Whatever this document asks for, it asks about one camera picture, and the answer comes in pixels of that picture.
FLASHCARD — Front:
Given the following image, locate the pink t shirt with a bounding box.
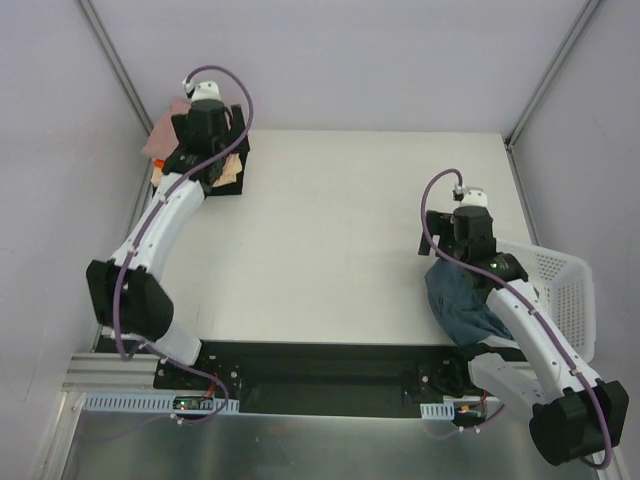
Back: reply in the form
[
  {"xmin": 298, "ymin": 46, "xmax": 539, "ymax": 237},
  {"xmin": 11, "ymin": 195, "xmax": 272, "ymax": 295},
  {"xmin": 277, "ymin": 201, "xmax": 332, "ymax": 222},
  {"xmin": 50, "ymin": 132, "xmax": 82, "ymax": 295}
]
[{"xmin": 141, "ymin": 98, "xmax": 190, "ymax": 160}]

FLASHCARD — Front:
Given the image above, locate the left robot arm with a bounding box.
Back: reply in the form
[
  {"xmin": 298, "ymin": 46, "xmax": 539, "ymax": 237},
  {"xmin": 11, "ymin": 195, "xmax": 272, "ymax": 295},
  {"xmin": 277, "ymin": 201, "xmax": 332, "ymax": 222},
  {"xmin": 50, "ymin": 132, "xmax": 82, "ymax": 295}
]
[{"xmin": 86, "ymin": 99, "xmax": 250, "ymax": 389}]

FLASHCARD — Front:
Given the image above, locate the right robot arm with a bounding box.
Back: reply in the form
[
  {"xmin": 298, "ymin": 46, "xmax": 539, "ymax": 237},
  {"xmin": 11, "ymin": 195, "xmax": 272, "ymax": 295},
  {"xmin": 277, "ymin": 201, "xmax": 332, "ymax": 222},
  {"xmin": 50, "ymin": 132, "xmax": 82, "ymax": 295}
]
[{"xmin": 419, "ymin": 205, "xmax": 629, "ymax": 470}]

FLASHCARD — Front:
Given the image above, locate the black folded t shirt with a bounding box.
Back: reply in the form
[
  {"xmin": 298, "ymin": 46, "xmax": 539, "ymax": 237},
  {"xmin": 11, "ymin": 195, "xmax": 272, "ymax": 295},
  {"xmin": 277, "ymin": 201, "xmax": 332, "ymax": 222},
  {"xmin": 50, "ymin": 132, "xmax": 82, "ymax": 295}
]
[{"xmin": 150, "ymin": 139, "xmax": 250, "ymax": 197}]

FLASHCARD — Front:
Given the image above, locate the cream folded t shirt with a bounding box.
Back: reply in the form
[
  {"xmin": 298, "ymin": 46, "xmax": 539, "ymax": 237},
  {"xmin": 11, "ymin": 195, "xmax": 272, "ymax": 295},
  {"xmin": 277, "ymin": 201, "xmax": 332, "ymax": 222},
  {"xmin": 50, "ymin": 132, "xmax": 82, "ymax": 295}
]
[{"xmin": 150, "ymin": 154, "xmax": 243, "ymax": 188}]

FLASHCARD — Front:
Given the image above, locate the blue grey t shirt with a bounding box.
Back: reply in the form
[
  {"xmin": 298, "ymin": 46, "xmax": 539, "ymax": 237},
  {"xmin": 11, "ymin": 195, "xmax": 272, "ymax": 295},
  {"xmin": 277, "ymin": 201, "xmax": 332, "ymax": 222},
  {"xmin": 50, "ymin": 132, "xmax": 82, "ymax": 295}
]
[{"xmin": 424, "ymin": 260, "xmax": 513, "ymax": 348}]

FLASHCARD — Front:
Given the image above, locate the white plastic laundry basket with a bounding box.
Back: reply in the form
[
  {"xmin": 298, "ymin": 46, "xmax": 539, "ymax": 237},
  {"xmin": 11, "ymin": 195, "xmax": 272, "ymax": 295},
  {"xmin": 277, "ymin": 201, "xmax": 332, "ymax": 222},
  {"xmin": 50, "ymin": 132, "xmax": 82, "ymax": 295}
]
[{"xmin": 497, "ymin": 240, "xmax": 597, "ymax": 363}]

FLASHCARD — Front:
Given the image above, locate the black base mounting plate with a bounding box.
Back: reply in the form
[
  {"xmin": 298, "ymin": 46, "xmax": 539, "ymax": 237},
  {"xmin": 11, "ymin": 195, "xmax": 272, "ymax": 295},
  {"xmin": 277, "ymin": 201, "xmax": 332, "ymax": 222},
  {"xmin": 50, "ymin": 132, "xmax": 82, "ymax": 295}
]
[{"xmin": 153, "ymin": 341, "xmax": 487, "ymax": 419}]

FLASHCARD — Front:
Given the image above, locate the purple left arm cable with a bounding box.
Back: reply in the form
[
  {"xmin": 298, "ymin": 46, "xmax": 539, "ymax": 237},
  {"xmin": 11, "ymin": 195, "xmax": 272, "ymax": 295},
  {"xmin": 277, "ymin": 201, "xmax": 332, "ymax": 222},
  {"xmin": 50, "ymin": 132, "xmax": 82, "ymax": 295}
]
[{"xmin": 87, "ymin": 65, "xmax": 259, "ymax": 445}]

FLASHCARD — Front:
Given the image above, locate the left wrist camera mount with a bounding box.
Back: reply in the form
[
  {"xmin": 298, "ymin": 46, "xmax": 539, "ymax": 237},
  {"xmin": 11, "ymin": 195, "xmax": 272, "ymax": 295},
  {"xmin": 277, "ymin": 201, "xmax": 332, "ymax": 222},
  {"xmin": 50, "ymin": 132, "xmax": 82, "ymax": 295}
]
[{"xmin": 182, "ymin": 79, "xmax": 221, "ymax": 102}]

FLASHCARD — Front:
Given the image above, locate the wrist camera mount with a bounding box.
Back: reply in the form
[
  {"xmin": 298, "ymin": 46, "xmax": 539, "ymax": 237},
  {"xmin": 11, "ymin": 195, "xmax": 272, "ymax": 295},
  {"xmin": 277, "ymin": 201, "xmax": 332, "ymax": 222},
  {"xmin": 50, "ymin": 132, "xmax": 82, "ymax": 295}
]
[
  {"xmin": 182, "ymin": 79, "xmax": 221, "ymax": 102},
  {"xmin": 453, "ymin": 185, "xmax": 488, "ymax": 209}
]

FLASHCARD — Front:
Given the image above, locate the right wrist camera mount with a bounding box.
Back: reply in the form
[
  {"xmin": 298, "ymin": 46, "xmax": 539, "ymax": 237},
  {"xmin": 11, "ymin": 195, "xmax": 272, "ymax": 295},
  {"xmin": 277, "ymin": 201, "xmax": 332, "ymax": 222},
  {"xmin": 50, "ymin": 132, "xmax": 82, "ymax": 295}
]
[{"xmin": 453, "ymin": 185, "xmax": 488, "ymax": 209}]

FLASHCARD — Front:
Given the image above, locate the left aluminium frame post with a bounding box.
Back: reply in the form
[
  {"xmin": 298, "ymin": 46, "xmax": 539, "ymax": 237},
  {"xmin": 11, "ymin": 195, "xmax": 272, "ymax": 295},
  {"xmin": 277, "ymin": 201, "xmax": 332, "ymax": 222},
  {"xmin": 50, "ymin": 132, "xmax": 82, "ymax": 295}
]
[{"xmin": 73, "ymin": 0, "xmax": 153, "ymax": 135}]

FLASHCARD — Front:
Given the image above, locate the aluminium frame post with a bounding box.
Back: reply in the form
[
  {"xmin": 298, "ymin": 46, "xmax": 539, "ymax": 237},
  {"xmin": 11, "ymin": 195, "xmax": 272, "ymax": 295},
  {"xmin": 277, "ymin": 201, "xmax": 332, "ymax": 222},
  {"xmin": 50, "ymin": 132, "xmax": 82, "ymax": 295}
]
[
  {"xmin": 73, "ymin": 0, "xmax": 153, "ymax": 135},
  {"xmin": 503, "ymin": 0, "xmax": 605, "ymax": 151}
]

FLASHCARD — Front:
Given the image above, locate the right aluminium frame post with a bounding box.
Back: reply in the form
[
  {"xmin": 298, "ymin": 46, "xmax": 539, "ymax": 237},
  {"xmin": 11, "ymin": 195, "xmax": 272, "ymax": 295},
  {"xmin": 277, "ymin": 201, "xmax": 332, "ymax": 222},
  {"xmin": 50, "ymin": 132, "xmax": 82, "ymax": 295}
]
[{"xmin": 503, "ymin": 0, "xmax": 605, "ymax": 151}]

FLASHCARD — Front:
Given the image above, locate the right white cable duct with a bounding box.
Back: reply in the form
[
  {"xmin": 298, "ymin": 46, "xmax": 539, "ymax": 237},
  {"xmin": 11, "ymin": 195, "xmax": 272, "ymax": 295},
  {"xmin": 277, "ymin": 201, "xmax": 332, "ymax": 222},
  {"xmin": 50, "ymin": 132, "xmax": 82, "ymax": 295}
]
[{"xmin": 420, "ymin": 401, "xmax": 456, "ymax": 421}]

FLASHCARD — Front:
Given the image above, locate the white cable duct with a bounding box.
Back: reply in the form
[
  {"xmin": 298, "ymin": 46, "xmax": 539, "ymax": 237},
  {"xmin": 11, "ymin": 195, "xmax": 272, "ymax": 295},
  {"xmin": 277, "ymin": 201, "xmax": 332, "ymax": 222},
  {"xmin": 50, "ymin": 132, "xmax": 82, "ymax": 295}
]
[
  {"xmin": 420, "ymin": 401, "xmax": 456, "ymax": 421},
  {"xmin": 84, "ymin": 393, "xmax": 240, "ymax": 415}
]

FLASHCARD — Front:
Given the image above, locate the aluminium front rail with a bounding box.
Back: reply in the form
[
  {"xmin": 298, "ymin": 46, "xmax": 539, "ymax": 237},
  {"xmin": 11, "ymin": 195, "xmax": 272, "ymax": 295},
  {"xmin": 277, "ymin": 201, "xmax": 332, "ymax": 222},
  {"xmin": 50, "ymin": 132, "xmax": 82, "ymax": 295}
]
[{"xmin": 62, "ymin": 352, "xmax": 166, "ymax": 396}]

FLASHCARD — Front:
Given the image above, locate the left white cable duct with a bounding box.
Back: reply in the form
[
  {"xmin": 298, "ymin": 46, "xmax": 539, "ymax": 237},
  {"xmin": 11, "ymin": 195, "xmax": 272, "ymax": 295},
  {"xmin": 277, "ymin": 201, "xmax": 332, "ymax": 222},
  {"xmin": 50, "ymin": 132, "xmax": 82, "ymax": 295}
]
[{"xmin": 84, "ymin": 393, "xmax": 240, "ymax": 415}]

